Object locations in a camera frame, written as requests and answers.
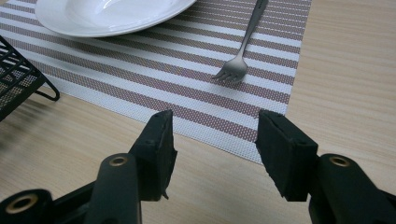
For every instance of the white plate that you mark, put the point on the white plate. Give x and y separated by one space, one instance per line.
102 15

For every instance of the striped woven placemat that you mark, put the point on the striped woven placemat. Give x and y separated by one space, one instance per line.
155 77

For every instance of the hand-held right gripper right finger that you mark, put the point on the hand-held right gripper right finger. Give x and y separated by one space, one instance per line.
285 155

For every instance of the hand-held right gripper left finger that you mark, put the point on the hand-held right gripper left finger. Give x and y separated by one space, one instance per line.
155 155

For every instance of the metal fork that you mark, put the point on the metal fork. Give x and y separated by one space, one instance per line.
237 67

